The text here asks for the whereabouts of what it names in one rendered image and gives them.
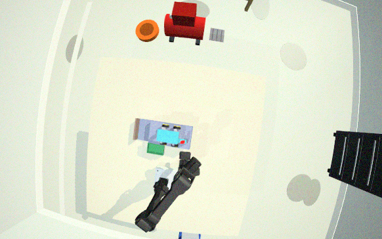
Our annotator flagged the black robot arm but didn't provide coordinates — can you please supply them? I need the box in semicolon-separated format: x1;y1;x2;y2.
135;157;202;232

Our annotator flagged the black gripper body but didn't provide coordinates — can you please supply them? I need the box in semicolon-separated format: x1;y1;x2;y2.
178;151;191;170

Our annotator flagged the green tray floor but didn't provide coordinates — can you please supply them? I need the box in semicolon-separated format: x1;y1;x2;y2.
148;144;163;154

